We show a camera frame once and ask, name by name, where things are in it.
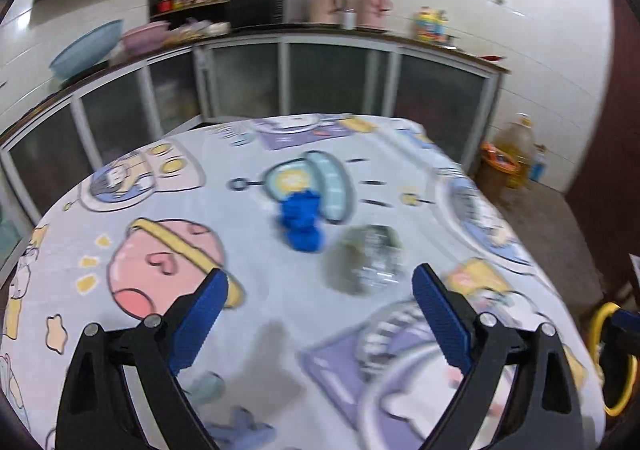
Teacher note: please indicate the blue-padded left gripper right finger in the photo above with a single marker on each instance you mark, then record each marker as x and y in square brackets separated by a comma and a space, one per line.
[448, 314]

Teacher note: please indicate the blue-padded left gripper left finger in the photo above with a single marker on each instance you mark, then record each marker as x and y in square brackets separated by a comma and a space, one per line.
[190, 319]

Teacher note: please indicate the clear plastic wrap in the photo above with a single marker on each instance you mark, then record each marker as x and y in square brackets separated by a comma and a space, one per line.
[365, 259]

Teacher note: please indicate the blue glove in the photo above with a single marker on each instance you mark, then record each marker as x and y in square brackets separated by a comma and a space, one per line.
[298, 220]

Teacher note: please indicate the yellow rimmed trash bin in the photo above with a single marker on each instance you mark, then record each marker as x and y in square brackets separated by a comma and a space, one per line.
[617, 388]

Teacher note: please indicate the kitchen counter cabinets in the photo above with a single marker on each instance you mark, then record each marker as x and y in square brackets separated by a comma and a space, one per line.
[255, 73]

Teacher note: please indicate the cartoon astronaut tablecloth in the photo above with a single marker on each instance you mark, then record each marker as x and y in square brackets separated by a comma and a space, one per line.
[291, 363]

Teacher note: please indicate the dark red door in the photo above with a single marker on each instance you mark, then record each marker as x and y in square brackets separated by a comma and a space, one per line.
[604, 196]

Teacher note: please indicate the brown waste bucket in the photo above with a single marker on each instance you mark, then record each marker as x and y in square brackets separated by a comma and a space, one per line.
[495, 169]

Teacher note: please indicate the large cooking oil jug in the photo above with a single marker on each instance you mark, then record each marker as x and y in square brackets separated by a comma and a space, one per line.
[517, 141]

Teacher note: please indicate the pink plastic basin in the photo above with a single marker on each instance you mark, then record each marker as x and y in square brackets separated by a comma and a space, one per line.
[145, 38]

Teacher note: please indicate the bag of bread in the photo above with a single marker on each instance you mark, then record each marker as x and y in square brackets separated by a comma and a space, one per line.
[196, 30]

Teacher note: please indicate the blue plastic basket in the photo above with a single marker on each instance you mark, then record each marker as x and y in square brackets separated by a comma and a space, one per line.
[87, 50]

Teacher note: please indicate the yellow detergent bottles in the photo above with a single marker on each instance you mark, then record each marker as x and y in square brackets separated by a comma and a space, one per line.
[430, 26]

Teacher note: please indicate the small white cup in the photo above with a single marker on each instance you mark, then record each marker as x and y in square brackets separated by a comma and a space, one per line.
[349, 19]

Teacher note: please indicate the black microwave oven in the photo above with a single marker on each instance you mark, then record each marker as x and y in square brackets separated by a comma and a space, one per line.
[250, 13]

